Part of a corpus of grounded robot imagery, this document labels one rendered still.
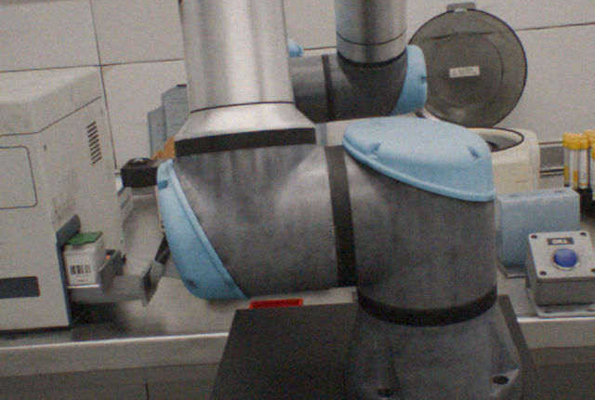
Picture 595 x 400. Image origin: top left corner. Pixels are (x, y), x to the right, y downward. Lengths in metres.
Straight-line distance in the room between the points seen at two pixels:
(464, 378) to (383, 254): 0.12
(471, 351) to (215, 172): 0.25
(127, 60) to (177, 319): 0.71
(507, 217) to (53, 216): 0.58
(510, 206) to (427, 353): 0.50
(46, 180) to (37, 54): 0.68
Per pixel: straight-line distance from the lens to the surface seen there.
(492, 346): 0.75
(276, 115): 0.68
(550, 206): 1.20
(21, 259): 1.16
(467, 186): 0.68
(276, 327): 0.91
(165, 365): 1.12
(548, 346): 1.10
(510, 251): 1.21
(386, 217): 0.67
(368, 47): 0.92
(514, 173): 1.35
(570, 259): 1.08
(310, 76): 0.95
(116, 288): 1.17
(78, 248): 1.17
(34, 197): 1.13
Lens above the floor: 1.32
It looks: 15 degrees down
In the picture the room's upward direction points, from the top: 5 degrees counter-clockwise
